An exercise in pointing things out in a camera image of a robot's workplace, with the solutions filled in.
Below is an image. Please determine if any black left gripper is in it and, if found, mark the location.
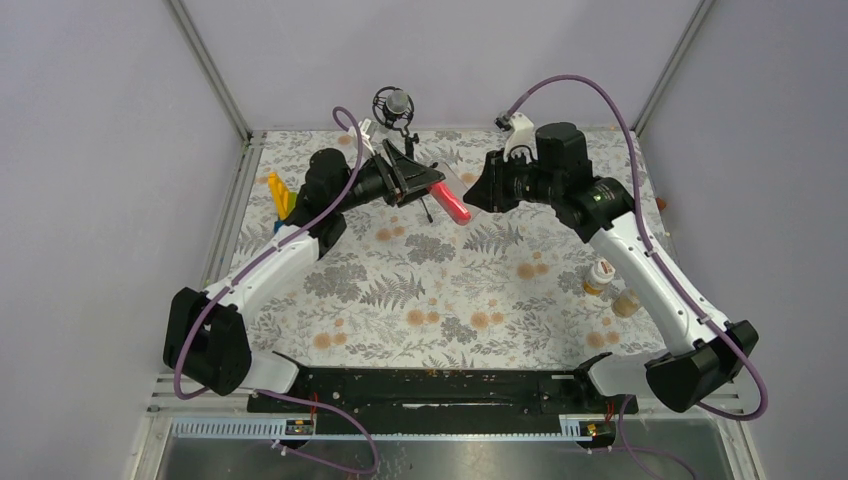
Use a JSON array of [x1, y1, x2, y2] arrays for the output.
[[335, 140, 446, 214]]

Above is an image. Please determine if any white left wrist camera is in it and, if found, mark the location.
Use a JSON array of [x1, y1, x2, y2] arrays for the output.
[[358, 118, 376, 156]]

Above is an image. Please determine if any red pill organizer box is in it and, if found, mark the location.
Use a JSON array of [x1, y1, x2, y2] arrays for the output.
[[428, 163, 474, 226]]

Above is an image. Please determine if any white pill bottle orange label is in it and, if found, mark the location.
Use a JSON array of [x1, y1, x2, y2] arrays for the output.
[[582, 259, 616, 296]]

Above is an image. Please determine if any black microphone tripod stand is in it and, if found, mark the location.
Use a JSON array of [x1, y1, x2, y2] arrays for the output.
[[397, 133, 430, 207]]

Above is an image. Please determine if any floral patterned mat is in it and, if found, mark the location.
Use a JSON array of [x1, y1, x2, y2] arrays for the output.
[[203, 129, 705, 372]]

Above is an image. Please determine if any yellow lego block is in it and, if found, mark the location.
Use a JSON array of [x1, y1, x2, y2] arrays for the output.
[[268, 172, 297, 221]]

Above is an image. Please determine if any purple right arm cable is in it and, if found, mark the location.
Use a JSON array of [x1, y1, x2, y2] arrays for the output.
[[506, 74, 771, 480]]

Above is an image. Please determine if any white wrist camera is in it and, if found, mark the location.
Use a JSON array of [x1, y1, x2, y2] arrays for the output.
[[358, 118, 376, 156], [495, 112, 535, 160]]

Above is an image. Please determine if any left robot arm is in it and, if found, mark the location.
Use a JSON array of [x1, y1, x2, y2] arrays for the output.
[[163, 140, 445, 411]]

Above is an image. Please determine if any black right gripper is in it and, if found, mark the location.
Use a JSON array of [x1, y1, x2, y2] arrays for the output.
[[462, 147, 561, 214]]

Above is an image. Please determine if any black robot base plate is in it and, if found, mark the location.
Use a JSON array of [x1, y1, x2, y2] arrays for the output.
[[285, 366, 627, 416]]

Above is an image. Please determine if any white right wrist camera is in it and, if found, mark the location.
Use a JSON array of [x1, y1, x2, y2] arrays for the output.
[[495, 112, 535, 160]]

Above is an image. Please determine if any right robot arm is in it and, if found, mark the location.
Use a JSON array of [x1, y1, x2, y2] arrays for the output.
[[463, 115, 759, 412]]

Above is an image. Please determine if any grey microphone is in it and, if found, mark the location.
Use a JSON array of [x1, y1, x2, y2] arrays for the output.
[[372, 86, 415, 132]]

